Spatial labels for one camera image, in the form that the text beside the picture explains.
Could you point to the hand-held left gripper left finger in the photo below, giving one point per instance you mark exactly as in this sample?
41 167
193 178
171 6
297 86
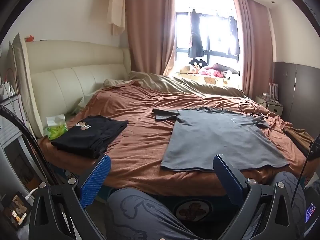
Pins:
96 180

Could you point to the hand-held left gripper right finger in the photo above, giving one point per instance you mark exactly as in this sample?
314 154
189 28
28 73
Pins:
232 180

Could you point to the grey t-shirt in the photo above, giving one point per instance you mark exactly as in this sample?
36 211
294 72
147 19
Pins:
212 140

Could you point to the brown garment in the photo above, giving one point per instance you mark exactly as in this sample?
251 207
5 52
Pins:
298 137

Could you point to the black folded t-shirt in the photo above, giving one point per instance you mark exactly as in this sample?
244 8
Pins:
92 135

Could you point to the blue cartoon print bed skirt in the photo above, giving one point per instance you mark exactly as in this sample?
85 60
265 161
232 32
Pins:
192 211

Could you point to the brown blanket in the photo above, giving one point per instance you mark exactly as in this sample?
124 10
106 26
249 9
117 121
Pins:
140 150

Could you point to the grey patterned pants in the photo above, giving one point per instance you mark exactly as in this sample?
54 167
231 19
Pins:
140 212

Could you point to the white nightstand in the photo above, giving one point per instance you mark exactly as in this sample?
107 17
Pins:
275 108

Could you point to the phone with lit screen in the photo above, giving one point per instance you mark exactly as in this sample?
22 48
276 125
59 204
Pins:
310 212

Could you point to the green tissue pack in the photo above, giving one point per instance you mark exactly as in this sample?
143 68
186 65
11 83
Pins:
56 130

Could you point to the tablet with lit screen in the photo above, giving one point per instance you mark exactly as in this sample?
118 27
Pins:
17 210

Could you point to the white bedside cabinet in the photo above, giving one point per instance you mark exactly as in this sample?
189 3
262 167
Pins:
10 130

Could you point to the cream leather headboard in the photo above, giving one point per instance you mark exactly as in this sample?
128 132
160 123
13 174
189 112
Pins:
75 80

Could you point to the white black plush toy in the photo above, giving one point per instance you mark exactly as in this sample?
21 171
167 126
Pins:
228 74

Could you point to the pink plush toy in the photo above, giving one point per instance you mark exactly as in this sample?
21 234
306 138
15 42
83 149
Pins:
215 72

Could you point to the dark grey cushion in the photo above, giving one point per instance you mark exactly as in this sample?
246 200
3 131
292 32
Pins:
226 67

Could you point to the beige duvet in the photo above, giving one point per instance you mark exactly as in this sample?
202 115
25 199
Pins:
175 82

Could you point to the beige plush toy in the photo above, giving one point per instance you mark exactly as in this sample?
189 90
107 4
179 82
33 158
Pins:
187 69

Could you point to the black yellow plush toy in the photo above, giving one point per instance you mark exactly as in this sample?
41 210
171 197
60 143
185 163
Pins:
197 62

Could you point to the pink curtain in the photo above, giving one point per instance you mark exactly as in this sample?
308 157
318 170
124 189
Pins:
150 30
255 42

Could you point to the window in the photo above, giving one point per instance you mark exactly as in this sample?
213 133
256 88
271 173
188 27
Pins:
210 55

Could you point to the white charger block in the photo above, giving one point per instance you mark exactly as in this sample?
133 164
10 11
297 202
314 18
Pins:
7 88

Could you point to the long black hanging garment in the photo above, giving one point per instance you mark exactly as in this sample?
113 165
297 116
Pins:
196 42

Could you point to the short black hanging garment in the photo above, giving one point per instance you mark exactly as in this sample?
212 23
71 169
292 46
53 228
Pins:
232 30

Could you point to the small orange toy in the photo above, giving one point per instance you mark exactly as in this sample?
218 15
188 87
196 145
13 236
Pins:
29 38

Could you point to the cream hanging cloth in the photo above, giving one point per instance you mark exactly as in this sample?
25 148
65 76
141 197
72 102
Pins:
116 10

